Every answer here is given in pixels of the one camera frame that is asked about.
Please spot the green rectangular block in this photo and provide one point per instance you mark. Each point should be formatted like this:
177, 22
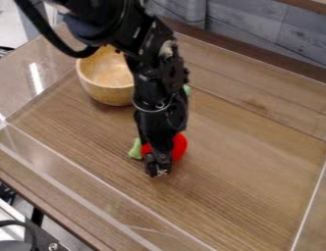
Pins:
187, 89

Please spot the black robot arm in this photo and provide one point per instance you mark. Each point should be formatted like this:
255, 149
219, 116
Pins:
121, 23

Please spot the black bracket with bolt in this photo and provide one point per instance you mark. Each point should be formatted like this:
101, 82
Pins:
43, 241

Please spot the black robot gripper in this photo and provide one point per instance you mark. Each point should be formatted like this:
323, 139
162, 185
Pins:
161, 117

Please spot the red plush fruit green leaf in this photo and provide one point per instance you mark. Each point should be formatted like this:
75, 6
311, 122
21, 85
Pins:
141, 149

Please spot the clear acrylic tray enclosure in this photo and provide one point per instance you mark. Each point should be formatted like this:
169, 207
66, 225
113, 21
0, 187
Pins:
247, 191

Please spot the wooden bowl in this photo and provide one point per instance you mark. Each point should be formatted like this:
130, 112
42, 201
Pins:
105, 77

